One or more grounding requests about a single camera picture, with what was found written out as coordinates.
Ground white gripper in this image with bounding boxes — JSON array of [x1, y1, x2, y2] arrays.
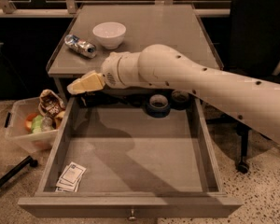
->
[[67, 52, 131, 95]]

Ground redbull can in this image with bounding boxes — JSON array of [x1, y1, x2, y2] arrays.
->
[[64, 35, 96, 59]]

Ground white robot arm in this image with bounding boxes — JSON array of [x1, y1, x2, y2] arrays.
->
[[67, 45, 280, 145]]

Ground grey cabinet with drawer unit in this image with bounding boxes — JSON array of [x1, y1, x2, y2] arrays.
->
[[46, 4, 225, 108]]

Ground open grey top drawer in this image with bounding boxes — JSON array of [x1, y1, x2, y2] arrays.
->
[[19, 98, 241, 218]]

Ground metal drawer knob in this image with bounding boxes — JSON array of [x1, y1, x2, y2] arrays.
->
[[128, 209, 137, 221]]

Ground white bowl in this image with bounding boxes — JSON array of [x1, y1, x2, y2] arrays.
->
[[92, 21, 126, 49]]

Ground crumpled snack bag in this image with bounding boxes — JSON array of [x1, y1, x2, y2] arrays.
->
[[38, 89, 65, 118]]

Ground blue tape roll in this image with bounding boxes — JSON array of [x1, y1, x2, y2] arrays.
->
[[146, 94, 171, 118]]

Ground green and orange items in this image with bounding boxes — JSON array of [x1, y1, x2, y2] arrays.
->
[[25, 113, 54, 133]]

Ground clear plastic bin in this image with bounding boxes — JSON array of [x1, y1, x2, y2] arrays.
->
[[6, 97, 58, 153]]

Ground black tape roll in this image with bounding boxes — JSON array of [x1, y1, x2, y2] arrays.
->
[[171, 90, 190, 110]]

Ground stack of white cards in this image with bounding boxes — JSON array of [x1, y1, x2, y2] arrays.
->
[[56, 162, 86, 192]]

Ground black chair leg with caster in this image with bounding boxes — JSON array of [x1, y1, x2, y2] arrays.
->
[[0, 156, 38, 188]]

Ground black office chair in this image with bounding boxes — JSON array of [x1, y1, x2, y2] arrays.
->
[[206, 0, 280, 175]]

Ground black cable bundle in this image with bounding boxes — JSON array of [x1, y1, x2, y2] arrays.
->
[[79, 91, 147, 108]]

